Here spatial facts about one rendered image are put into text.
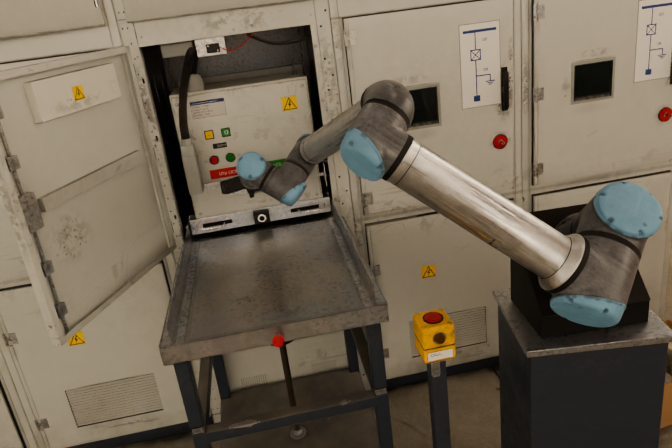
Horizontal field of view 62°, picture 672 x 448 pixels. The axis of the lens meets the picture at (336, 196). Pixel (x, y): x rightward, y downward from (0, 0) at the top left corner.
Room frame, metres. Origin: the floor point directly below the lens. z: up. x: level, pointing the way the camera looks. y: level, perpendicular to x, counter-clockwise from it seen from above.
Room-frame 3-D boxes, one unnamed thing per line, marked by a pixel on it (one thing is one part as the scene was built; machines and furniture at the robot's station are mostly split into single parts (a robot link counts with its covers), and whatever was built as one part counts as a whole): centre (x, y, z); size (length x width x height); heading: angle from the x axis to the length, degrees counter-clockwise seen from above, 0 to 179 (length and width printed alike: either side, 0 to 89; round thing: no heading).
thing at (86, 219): (1.66, 0.74, 1.21); 0.63 x 0.07 x 0.74; 162
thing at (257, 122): (2.02, 0.29, 1.15); 0.48 x 0.01 x 0.48; 97
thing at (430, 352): (1.17, -0.20, 0.85); 0.08 x 0.08 x 0.10; 7
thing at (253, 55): (2.37, 0.34, 1.18); 0.78 x 0.69 x 0.79; 7
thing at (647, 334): (1.35, -0.63, 0.74); 0.38 x 0.32 x 0.02; 88
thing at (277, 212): (2.04, 0.30, 0.89); 0.54 x 0.05 x 0.06; 97
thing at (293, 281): (1.64, 0.25, 0.82); 0.68 x 0.62 x 0.06; 7
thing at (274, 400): (1.64, 0.25, 0.46); 0.64 x 0.58 x 0.66; 7
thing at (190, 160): (1.93, 0.49, 1.14); 0.08 x 0.05 x 0.17; 7
